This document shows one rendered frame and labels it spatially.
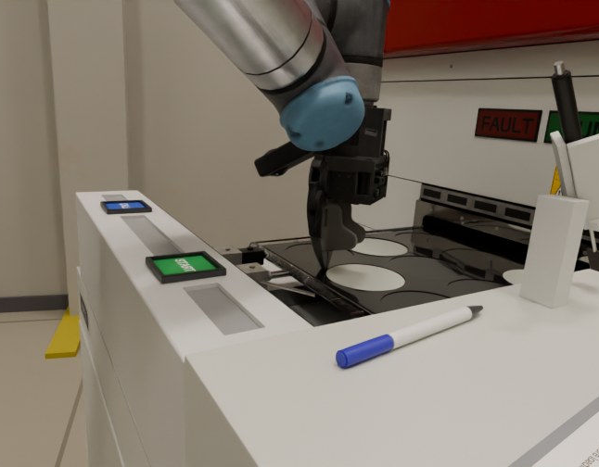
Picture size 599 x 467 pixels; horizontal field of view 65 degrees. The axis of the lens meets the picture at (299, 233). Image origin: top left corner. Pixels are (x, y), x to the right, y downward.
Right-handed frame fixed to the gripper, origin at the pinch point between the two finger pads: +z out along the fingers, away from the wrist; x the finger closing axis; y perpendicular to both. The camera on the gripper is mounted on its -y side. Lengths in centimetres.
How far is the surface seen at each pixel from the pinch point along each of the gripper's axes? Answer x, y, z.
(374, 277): 0.0, 7.6, 1.3
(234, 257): -3.6, -11.2, 1.1
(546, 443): -35.5, 24.7, -5.5
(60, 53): 100, -167, -37
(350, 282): -3.4, 5.6, 1.3
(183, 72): 146, -137, -34
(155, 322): -33.2, 1.0, -4.3
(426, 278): 4.0, 13.6, 1.4
